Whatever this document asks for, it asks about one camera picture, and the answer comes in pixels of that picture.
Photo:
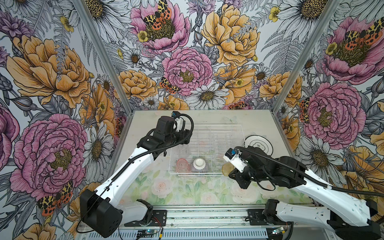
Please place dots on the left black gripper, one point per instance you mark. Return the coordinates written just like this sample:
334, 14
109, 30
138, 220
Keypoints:
183, 135

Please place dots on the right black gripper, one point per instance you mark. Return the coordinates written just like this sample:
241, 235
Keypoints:
239, 176

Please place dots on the amber glass cup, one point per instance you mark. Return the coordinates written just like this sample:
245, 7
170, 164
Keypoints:
227, 168

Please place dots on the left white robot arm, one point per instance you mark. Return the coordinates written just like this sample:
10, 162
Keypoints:
100, 208

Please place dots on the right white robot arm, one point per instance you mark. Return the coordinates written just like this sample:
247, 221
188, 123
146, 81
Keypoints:
340, 211

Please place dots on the pink glass cup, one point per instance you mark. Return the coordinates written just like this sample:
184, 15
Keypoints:
182, 166

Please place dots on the white ribbed bowl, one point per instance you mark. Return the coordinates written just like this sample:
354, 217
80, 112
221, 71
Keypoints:
199, 165

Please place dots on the green circuit board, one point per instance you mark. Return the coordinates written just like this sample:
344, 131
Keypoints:
145, 234

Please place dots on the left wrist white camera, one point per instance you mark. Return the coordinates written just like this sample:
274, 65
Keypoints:
179, 121

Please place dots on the white wire dish rack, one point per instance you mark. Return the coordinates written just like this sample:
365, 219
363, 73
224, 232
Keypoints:
209, 142

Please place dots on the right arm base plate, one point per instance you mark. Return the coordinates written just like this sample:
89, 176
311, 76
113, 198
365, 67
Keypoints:
256, 217

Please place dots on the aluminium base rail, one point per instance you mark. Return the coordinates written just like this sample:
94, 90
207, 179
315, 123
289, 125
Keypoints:
207, 223

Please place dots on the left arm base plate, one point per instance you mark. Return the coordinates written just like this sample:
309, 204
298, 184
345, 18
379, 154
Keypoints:
158, 218

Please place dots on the aluminium corner post left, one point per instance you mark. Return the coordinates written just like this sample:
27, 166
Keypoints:
97, 41

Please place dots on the aluminium corner post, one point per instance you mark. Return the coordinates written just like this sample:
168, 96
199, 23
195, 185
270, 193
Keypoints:
322, 24
97, 41

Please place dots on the aluminium corner post right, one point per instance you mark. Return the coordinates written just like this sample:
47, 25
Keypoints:
322, 24

